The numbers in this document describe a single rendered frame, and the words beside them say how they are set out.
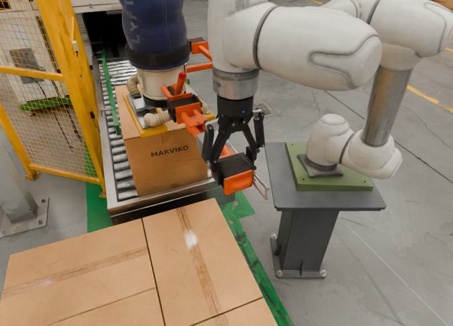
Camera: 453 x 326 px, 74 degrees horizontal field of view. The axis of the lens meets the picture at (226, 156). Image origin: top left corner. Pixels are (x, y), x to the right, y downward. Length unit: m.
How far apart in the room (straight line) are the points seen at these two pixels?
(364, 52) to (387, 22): 0.53
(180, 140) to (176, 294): 0.70
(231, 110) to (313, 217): 1.15
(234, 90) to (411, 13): 0.56
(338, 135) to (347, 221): 1.15
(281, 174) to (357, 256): 0.96
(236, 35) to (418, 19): 0.57
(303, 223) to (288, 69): 1.30
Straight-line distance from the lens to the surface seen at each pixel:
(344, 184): 1.51
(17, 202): 2.57
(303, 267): 2.05
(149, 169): 1.60
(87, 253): 1.59
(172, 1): 1.05
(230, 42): 0.53
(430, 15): 0.98
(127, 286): 1.44
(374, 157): 1.34
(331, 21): 0.47
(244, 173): 0.70
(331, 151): 1.42
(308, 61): 0.46
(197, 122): 0.89
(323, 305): 2.02
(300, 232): 1.76
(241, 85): 0.57
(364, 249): 2.32
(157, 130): 1.11
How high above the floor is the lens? 1.75
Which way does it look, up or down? 38 degrees down
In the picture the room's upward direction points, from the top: straight up
